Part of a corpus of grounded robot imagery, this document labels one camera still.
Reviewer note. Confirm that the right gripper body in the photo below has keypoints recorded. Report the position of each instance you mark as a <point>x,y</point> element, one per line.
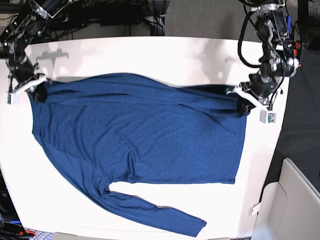
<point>22,72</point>

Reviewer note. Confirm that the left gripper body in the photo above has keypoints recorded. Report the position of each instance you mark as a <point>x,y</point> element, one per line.
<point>262,87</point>

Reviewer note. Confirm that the blue long-sleeve T-shirt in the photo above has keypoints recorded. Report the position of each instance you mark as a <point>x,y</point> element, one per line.
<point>128,128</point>

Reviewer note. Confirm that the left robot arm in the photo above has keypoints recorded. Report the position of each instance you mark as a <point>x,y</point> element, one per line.
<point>279,59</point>

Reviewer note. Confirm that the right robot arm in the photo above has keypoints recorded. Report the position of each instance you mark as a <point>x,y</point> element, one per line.
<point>29,23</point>

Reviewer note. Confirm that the red and black clamp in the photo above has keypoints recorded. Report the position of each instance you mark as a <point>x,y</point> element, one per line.
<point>296,49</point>

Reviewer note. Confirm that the white paper tag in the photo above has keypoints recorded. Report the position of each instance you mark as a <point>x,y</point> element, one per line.
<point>255,209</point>

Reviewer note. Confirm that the white plastic bin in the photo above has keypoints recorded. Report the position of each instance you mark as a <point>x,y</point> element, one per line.
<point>289,208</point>

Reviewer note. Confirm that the red black tool bottom-left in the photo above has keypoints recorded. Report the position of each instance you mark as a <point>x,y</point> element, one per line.
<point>27,233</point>

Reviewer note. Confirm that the blue handled tool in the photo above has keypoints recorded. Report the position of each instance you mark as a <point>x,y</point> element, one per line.
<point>288,19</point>

